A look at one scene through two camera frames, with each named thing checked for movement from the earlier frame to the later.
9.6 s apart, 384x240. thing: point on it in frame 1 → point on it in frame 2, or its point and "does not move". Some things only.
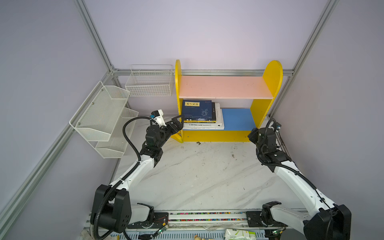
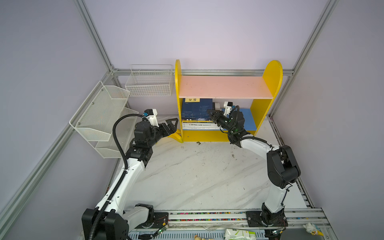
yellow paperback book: (199, 121) does not move
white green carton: (237, 234) does not move
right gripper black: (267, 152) → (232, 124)
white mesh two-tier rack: (101, 118) does not move
